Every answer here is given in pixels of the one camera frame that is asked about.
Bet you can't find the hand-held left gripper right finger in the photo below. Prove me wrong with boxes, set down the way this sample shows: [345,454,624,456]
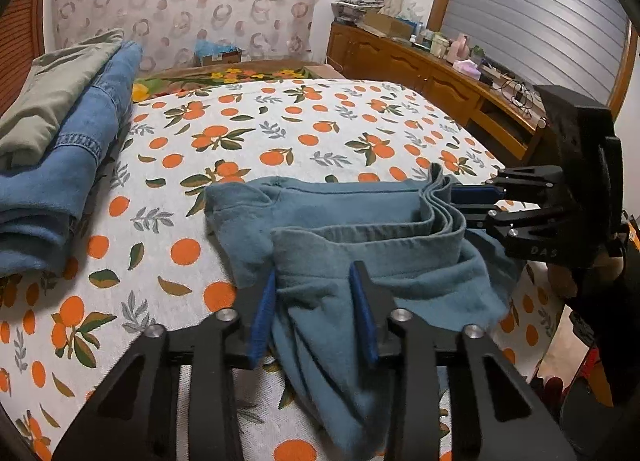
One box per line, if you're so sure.
[348,261,578,461]

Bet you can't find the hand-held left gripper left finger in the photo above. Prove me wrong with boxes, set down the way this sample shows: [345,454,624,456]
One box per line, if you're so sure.
[50,268,279,461]

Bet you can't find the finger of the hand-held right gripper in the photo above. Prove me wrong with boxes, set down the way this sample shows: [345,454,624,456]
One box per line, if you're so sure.
[462,208,543,243]
[450,165,568,210]

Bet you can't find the teal blue shirt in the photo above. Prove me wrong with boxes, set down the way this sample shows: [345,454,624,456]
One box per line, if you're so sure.
[204,164,526,461]

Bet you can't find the folded khaki pants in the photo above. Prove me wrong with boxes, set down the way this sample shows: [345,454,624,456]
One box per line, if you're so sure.
[0,28,126,172]

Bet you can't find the person's right hand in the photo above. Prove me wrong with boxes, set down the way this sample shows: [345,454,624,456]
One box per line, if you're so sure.
[547,263,582,299]

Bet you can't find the pink tissue pack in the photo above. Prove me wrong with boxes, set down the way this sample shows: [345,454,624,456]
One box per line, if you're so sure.
[452,59,484,80]

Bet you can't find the pink bottle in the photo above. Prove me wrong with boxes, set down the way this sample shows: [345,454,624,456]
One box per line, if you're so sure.
[449,33,471,62]

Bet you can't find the wooden sideboard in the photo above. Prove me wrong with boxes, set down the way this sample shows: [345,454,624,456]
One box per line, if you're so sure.
[326,21,551,164]

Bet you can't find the person's black clothing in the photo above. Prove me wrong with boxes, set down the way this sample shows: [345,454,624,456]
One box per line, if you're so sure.
[560,261,640,461]

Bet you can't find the open cardboard box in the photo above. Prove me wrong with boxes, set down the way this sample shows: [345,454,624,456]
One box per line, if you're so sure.
[362,10,414,40]

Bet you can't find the orange fruit print blanket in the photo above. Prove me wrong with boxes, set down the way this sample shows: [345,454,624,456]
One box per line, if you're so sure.
[0,78,566,461]

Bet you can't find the stack of newspapers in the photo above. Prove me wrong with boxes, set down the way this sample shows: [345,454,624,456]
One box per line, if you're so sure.
[332,0,384,25]

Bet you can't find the floral yellow pillow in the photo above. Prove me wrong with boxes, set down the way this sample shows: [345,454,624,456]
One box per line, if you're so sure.
[131,64,346,102]

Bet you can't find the folded blue jeans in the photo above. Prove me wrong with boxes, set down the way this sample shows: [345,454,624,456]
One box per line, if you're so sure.
[0,40,143,277]

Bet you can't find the small cardboard box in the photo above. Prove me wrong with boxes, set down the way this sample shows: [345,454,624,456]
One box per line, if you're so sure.
[200,48,244,67]

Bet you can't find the blue plastic bag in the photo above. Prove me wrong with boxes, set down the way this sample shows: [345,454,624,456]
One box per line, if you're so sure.
[193,38,241,60]

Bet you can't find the wooden louvered wardrobe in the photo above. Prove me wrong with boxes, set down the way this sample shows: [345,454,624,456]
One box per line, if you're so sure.
[0,0,51,114]

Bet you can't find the black cables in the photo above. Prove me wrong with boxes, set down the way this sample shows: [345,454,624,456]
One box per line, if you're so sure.
[492,76,544,118]

